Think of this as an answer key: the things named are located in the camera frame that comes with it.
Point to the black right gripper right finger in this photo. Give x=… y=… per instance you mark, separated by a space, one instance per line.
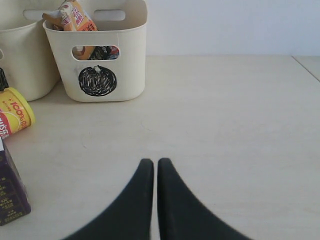
x=181 y=216

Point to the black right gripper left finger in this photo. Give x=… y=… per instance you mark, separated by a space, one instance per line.
x=128 y=217

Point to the pink Lays chips can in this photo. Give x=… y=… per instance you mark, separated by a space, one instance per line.
x=15 y=113

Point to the orange noodle packet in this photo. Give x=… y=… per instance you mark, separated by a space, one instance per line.
x=71 y=17

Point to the purple drink carton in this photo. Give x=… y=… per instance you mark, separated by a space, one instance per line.
x=14 y=202

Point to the cream bin with circle mark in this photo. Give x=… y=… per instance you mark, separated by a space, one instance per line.
x=120 y=23

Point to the cream bin with square mark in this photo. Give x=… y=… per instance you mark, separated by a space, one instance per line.
x=26 y=57

